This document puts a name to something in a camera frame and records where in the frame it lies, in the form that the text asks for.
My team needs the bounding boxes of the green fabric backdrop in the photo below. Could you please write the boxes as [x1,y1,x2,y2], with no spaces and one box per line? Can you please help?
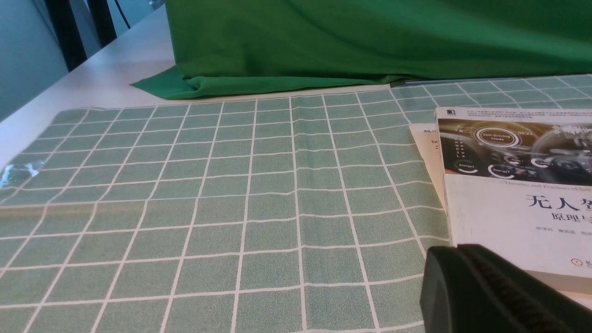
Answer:
[133,0,592,100]

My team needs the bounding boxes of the cream book underneath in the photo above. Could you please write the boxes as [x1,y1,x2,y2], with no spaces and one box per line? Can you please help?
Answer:
[409,123,447,209]

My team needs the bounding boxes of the black vertical stand posts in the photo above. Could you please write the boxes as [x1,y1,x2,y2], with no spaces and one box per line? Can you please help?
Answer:
[41,0,117,72]

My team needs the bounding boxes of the white self-driving textbook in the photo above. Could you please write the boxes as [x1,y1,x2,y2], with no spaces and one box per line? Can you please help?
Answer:
[435,107,592,295]

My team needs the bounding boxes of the green checkered tablecloth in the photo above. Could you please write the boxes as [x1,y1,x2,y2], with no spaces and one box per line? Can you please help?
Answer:
[0,74,591,333]

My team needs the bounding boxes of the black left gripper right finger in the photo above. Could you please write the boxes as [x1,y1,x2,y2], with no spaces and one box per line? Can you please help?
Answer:
[457,244,592,333]

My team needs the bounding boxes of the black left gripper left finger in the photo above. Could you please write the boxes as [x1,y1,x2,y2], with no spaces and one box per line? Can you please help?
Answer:
[420,246,526,333]

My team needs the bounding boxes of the clear tape piece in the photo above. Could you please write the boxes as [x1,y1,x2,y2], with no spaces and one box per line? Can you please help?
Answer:
[0,160,44,188]

